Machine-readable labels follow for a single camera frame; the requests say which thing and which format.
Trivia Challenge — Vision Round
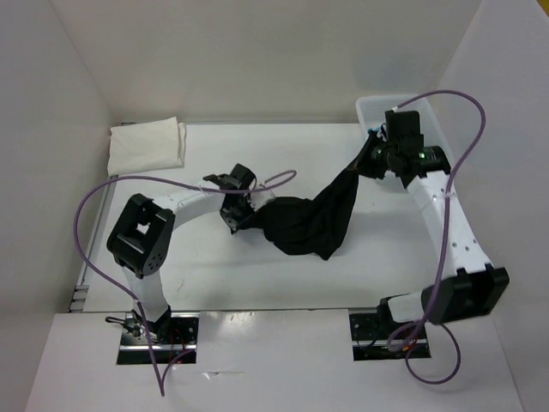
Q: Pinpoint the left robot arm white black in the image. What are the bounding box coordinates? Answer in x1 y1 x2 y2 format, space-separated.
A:
106 164 256 343

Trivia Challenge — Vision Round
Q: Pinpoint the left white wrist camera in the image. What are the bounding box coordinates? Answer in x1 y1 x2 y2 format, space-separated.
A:
250 191 276 211

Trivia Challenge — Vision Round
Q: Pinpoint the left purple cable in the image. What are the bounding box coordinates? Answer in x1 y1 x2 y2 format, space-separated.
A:
73 169 298 397

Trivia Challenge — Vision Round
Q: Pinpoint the white plastic basket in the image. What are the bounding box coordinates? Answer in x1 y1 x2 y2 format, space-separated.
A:
355 94 455 166

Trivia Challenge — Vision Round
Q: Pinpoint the cyan t shirt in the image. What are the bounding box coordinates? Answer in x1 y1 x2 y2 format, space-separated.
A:
368 125 383 136

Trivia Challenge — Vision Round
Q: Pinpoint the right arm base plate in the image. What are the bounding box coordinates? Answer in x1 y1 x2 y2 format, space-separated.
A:
348 311 431 361

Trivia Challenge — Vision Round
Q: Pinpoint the white t shirt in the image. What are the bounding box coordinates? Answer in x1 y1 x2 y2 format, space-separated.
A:
107 117 186 176

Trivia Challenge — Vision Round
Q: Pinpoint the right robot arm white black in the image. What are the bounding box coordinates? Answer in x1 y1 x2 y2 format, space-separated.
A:
358 111 510 337

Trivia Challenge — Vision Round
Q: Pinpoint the black t shirt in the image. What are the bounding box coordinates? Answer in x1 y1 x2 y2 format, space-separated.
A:
239 147 367 260

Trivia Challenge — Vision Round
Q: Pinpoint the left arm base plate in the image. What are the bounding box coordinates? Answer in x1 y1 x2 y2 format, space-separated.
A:
106 312 199 366

